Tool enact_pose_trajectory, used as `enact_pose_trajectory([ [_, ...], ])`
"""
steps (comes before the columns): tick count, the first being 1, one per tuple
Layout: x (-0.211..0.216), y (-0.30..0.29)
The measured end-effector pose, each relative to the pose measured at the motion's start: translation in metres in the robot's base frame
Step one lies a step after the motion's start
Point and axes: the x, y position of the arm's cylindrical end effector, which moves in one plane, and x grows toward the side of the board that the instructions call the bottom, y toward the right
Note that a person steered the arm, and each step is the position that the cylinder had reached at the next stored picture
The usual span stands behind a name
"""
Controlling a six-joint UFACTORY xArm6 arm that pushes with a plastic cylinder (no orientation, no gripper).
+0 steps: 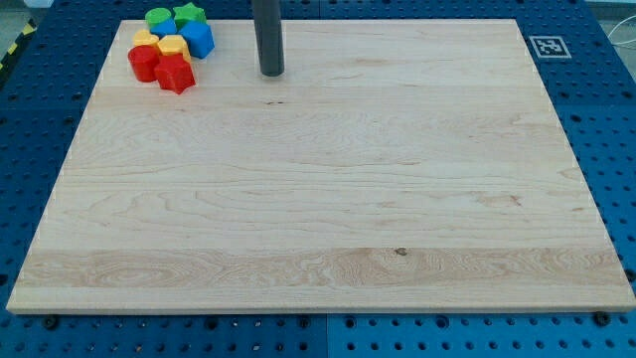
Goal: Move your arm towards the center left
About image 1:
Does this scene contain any small blue block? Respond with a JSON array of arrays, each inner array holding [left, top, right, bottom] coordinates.
[[150, 18, 178, 38]]

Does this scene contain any yellow heart block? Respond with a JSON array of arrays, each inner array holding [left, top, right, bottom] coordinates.
[[132, 29, 160, 51]]

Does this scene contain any black bolt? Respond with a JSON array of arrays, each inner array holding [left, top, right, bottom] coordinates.
[[42, 315, 60, 330], [593, 311, 611, 327]]

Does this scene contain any yellow hexagon block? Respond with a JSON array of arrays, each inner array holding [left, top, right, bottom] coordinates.
[[157, 35, 192, 63]]

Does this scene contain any black bolt left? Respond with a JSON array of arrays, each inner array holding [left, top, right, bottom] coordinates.
[[42, 315, 60, 330]]

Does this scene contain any green cylinder block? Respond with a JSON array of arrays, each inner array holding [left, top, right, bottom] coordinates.
[[144, 7, 172, 28]]

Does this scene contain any yellow black hazard tape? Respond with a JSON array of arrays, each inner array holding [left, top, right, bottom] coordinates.
[[1, 18, 38, 72]]

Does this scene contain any large wooden board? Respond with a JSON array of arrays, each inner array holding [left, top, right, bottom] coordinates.
[[7, 19, 635, 314]]

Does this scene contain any white cable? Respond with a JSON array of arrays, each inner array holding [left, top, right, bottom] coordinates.
[[606, 13, 636, 51]]

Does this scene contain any white fiducial marker tag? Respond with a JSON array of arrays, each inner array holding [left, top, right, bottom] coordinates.
[[529, 36, 571, 59]]

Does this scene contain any black bolt right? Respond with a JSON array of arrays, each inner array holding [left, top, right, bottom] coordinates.
[[593, 311, 611, 327]]

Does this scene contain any red star block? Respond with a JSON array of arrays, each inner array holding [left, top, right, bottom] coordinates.
[[154, 55, 196, 94]]

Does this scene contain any green star block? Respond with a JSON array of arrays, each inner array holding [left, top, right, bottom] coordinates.
[[173, 2, 207, 30]]

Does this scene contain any red cylinder block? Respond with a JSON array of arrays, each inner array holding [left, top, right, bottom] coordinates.
[[127, 45, 159, 83]]

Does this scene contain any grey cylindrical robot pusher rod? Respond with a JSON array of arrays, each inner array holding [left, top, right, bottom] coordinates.
[[251, 0, 284, 77]]

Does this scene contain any blue cube block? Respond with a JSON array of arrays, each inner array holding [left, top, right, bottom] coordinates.
[[178, 21, 215, 60]]

